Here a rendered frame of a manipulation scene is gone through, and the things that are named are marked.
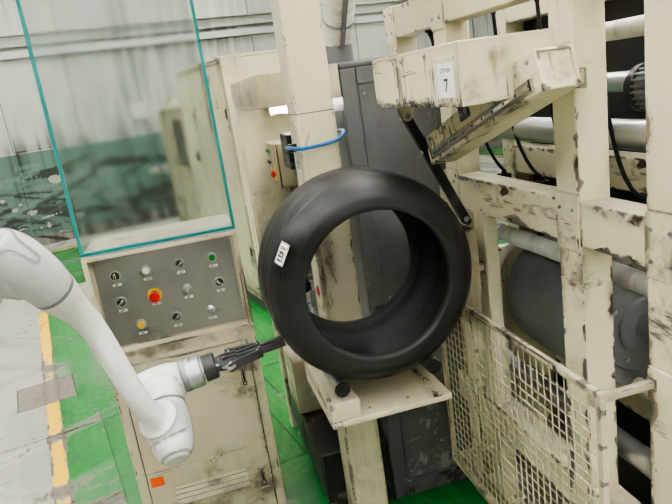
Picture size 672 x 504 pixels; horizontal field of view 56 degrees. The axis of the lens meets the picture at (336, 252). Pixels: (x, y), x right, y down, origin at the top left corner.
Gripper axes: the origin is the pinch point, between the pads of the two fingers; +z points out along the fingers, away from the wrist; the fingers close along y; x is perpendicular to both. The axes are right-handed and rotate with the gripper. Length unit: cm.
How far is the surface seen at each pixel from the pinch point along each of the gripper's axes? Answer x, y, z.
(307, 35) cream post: -79, 26, 40
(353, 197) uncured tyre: -35.8, -12.3, 31.0
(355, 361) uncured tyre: 8.1, -12.4, 19.5
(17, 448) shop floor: 85, 193, -147
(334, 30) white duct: -82, 78, 63
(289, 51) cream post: -76, 26, 33
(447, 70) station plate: -61, -30, 56
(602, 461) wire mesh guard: 30, -60, 59
